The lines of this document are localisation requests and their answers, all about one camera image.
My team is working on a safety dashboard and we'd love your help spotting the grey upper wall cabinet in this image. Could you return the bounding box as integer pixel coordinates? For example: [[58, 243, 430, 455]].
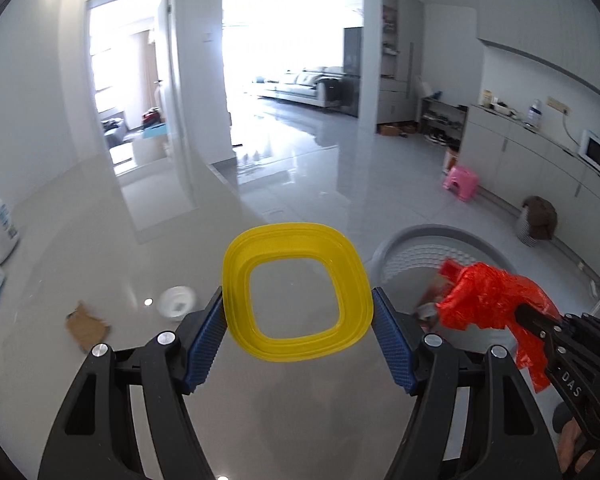
[[472, 0, 600, 103]]

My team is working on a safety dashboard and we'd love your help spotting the pink plastic stool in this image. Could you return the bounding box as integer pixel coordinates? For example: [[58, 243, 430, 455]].
[[442, 165, 481, 203]]

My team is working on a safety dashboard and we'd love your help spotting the brown cloth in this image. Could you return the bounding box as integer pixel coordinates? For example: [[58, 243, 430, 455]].
[[521, 196, 558, 241]]

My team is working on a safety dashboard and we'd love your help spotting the dark grey armchair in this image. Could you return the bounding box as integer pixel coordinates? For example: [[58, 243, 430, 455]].
[[102, 117, 128, 149]]

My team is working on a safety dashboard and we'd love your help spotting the brown cardboard piece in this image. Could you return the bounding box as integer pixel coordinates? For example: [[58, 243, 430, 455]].
[[65, 301, 112, 353]]

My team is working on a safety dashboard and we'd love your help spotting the light grey sofa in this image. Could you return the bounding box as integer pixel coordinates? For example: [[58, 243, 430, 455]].
[[252, 66, 345, 109]]

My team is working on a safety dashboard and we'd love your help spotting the shoe rack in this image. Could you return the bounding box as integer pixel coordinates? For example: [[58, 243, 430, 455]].
[[419, 97, 468, 146]]

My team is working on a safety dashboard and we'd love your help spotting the grey woven basket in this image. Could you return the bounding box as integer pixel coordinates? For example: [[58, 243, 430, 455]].
[[515, 207, 542, 247]]

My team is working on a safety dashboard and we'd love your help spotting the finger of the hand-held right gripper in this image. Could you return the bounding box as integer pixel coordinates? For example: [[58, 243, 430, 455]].
[[512, 304, 565, 356]]

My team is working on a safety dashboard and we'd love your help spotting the white microwave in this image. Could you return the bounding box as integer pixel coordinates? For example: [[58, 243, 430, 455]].
[[577, 130, 600, 183]]

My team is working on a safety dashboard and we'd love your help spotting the yellow plastic ring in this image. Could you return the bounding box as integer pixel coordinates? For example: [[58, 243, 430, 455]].
[[222, 221, 374, 362]]

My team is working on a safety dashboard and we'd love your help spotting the dark tall cabinet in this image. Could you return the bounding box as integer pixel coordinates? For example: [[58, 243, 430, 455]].
[[343, 27, 365, 118]]

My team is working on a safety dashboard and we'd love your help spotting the grey perforated bin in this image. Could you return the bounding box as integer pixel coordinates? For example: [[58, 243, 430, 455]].
[[371, 225, 536, 361]]

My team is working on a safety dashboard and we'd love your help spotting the open wall shelf unit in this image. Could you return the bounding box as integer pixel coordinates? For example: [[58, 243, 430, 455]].
[[380, 0, 424, 126]]

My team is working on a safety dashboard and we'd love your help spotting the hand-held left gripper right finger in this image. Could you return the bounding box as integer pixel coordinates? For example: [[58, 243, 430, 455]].
[[371, 286, 563, 480]]

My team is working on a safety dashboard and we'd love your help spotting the small white plastic cup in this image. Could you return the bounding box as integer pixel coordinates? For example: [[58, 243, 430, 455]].
[[159, 286, 197, 321]]

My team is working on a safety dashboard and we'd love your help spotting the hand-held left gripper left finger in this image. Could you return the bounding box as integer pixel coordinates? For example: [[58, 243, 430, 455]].
[[37, 286, 229, 480]]

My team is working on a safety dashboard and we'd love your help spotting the red plastic bag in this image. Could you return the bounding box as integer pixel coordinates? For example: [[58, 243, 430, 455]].
[[437, 260, 562, 395]]

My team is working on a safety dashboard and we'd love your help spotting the grey sideboard cabinet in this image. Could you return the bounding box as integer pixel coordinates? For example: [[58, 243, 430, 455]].
[[462, 104, 600, 281]]

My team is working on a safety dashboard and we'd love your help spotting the person's right hand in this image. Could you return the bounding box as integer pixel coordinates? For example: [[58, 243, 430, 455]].
[[557, 417, 600, 480]]

